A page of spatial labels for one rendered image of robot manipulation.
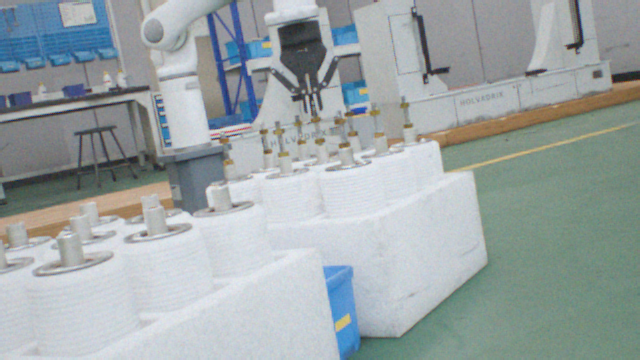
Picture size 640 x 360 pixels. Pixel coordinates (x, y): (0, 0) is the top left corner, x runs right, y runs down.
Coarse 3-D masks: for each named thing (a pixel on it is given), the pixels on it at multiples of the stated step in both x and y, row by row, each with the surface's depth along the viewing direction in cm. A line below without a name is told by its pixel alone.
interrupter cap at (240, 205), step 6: (234, 204) 94; (240, 204) 93; (246, 204) 92; (252, 204) 91; (204, 210) 93; (210, 210) 93; (228, 210) 89; (234, 210) 89; (240, 210) 89; (198, 216) 89; (204, 216) 89; (210, 216) 88
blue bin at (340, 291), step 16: (336, 272) 110; (352, 272) 107; (336, 288) 104; (352, 288) 108; (336, 304) 104; (352, 304) 108; (336, 320) 104; (352, 320) 107; (336, 336) 103; (352, 336) 107; (352, 352) 107
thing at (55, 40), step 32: (64, 0) 687; (96, 0) 700; (0, 32) 662; (32, 32) 674; (64, 32) 687; (96, 32) 700; (32, 96) 674; (64, 96) 686; (96, 96) 638; (128, 96) 653; (0, 192) 604
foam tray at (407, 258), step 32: (448, 192) 129; (288, 224) 117; (320, 224) 113; (352, 224) 110; (384, 224) 109; (416, 224) 118; (448, 224) 128; (480, 224) 140; (320, 256) 114; (352, 256) 111; (384, 256) 108; (416, 256) 117; (448, 256) 127; (480, 256) 139; (384, 288) 109; (416, 288) 116; (448, 288) 126; (384, 320) 110; (416, 320) 115
